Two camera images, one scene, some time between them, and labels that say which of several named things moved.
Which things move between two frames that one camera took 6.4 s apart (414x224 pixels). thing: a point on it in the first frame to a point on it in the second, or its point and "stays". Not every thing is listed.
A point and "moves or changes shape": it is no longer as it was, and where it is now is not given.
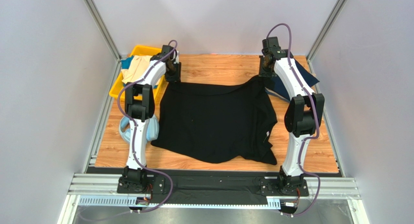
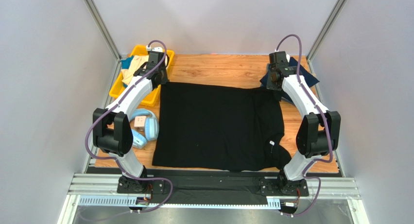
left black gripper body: [175, 74] to [164, 77]
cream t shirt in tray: [137, 69] stays
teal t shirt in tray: [126, 63] stays
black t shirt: [217, 124] moves or changes shape
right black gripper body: [266, 71] to [279, 60]
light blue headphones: [152, 130] stays
